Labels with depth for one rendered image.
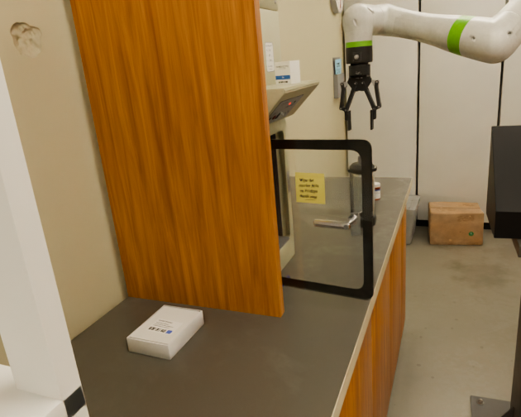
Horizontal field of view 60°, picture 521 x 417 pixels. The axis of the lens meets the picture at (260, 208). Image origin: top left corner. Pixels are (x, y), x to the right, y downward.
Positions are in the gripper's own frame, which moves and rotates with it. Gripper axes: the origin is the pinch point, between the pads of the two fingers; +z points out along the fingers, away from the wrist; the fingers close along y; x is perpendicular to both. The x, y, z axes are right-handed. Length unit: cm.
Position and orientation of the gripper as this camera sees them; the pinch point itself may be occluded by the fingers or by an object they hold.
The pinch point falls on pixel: (360, 122)
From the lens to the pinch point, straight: 173.8
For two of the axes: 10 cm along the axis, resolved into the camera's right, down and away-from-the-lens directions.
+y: 9.2, 0.4, -3.9
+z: 0.9, 9.5, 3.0
